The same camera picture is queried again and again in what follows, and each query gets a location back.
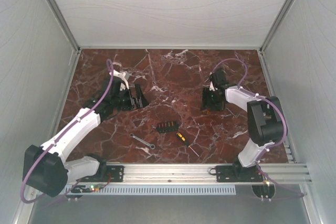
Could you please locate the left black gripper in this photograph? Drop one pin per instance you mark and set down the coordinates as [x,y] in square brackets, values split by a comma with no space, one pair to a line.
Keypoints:
[137,102]

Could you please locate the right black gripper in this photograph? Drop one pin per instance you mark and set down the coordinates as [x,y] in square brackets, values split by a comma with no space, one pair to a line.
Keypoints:
[207,104]

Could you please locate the black fuse box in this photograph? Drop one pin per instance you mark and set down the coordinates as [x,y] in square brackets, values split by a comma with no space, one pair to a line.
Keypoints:
[168,126]

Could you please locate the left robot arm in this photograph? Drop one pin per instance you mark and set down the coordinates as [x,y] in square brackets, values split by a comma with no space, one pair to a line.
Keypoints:
[57,150]

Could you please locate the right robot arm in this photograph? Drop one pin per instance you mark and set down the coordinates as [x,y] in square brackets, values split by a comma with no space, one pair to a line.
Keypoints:
[265,122]

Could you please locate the yellow black screwdriver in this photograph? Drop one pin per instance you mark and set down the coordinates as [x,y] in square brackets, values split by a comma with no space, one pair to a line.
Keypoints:
[182,139]

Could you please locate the silver combination wrench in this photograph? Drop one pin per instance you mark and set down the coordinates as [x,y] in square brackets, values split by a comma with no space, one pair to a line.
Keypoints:
[151,146]

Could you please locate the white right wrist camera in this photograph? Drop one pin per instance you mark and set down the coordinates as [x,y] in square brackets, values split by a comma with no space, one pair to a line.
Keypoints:
[211,87]

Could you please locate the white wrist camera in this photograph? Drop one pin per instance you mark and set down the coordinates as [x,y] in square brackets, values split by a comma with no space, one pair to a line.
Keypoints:
[211,87]
[124,76]

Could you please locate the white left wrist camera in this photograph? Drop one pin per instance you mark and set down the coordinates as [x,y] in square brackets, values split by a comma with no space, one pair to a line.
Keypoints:
[124,76]

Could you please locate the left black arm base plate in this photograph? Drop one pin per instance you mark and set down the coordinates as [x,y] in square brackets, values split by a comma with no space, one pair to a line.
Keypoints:
[113,173]

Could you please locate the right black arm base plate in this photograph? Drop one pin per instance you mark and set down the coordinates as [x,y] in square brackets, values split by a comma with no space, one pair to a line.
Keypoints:
[237,174]

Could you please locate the light blue slotted cable duct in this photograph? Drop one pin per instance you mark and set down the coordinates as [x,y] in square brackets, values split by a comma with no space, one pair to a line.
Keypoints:
[157,190]

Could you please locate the aluminium front rail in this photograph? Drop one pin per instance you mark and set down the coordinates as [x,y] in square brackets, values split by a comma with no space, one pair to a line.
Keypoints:
[168,172]

